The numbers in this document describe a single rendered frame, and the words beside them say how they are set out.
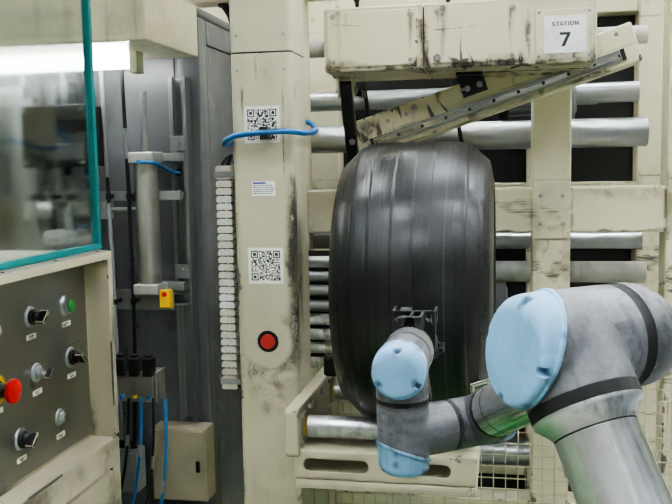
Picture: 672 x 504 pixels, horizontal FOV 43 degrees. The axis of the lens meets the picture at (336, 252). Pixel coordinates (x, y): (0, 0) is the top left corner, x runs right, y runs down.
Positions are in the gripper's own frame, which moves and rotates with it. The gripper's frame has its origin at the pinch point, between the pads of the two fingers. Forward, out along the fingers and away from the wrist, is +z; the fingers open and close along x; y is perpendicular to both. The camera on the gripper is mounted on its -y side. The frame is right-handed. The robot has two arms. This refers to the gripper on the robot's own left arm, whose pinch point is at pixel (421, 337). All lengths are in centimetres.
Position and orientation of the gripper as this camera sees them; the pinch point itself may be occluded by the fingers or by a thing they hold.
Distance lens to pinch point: 151.8
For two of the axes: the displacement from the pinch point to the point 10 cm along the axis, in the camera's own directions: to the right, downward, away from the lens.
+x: -9.8, 0.0, 1.9
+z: 1.9, -1.0, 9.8
